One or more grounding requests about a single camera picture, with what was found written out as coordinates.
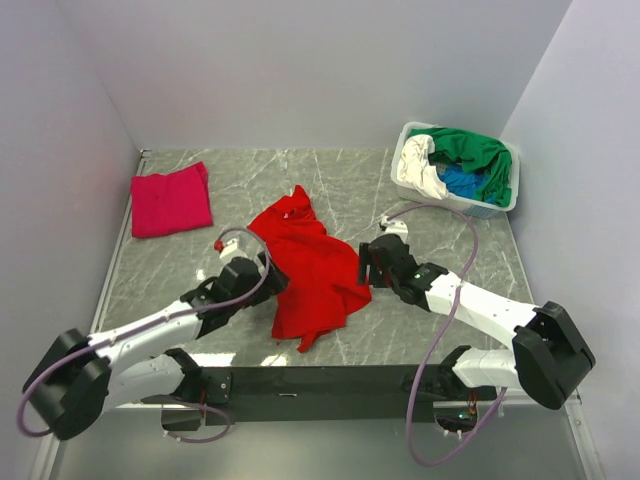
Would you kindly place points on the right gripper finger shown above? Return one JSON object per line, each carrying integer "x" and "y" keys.
{"x": 363, "y": 263}
{"x": 378, "y": 279}

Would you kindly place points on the blue t-shirt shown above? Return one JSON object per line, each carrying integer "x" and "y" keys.
{"x": 462, "y": 184}

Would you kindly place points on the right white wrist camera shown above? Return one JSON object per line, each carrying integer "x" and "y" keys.
{"x": 393, "y": 226}

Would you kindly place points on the folded magenta t-shirt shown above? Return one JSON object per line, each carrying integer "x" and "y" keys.
{"x": 167, "y": 204}

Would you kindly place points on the aluminium frame rail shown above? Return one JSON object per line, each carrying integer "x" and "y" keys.
{"x": 512, "y": 395}

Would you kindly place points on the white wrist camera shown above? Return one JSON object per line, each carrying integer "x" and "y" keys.
{"x": 229, "y": 249}
{"x": 393, "y": 226}

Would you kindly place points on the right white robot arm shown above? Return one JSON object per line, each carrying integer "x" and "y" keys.
{"x": 542, "y": 351}

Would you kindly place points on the white t-shirt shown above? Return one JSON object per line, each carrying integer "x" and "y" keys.
{"x": 415, "y": 169}

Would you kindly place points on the white plastic laundry basket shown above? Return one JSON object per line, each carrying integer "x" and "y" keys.
{"x": 466, "y": 205}

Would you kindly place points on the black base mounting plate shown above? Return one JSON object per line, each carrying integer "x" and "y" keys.
{"x": 344, "y": 393}

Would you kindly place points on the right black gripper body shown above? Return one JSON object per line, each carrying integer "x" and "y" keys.
{"x": 393, "y": 282}

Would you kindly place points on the red t-shirt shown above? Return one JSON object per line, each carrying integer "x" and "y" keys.
{"x": 323, "y": 287}

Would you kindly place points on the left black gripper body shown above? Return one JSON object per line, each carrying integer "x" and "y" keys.
{"x": 270, "y": 286}

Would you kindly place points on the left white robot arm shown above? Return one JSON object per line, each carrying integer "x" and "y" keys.
{"x": 81, "y": 377}

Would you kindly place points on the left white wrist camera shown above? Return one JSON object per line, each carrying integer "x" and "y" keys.
{"x": 229, "y": 249}

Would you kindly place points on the green t-shirt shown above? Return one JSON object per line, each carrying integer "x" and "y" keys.
{"x": 475, "y": 153}

